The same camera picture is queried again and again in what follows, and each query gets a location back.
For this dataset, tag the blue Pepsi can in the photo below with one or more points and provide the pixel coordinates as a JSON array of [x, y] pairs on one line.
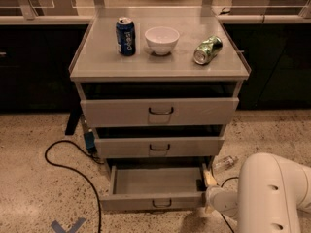
[[125, 31]]

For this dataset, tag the grey bottom drawer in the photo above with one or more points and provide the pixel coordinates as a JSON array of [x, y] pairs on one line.
[[155, 189]]

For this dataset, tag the grey middle drawer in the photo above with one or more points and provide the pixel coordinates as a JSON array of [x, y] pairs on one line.
[[159, 147]]

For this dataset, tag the black table leg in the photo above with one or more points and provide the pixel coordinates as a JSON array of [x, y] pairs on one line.
[[73, 121]]

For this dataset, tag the blue power adapter box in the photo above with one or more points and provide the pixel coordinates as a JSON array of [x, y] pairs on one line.
[[90, 142]]

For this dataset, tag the white bowl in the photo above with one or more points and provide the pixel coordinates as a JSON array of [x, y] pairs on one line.
[[162, 39]]

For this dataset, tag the grey drawer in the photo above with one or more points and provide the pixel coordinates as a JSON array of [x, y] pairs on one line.
[[159, 147], [147, 112], [155, 189]]

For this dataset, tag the grey top drawer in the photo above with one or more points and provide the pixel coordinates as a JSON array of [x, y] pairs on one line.
[[147, 112]]

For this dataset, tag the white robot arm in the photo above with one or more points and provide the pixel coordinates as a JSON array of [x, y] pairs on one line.
[[272, 190]]

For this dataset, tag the crushed green soda can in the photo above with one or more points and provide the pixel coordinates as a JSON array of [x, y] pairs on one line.
[[207, 50]]

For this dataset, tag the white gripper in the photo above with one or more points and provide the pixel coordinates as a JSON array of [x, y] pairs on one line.
[[213, 194]]

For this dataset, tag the grey drawer cabinet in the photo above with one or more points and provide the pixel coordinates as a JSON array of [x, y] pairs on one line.
[[102, 73]]

